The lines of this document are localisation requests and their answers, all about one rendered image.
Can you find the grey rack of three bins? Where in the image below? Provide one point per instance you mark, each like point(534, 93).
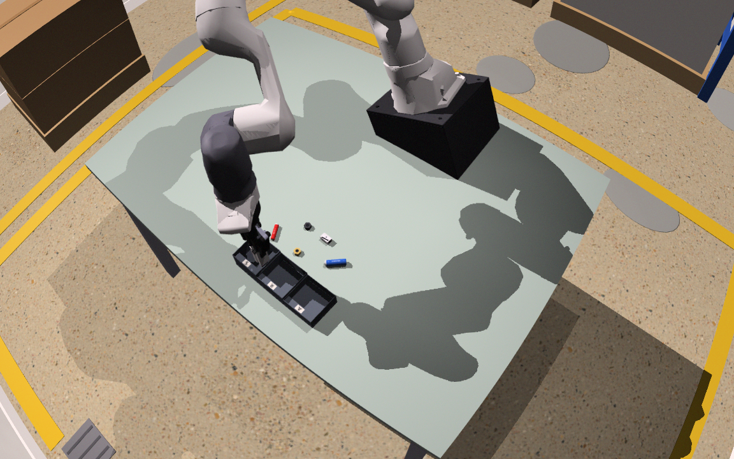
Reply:
point(288, 283)

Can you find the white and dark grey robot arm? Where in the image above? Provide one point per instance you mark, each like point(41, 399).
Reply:
point(419, 84)

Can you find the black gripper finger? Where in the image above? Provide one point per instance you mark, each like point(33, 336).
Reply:
point(246, 238)
point(260, 244)

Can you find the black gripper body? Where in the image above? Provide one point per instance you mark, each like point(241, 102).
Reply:
point(255, 219)

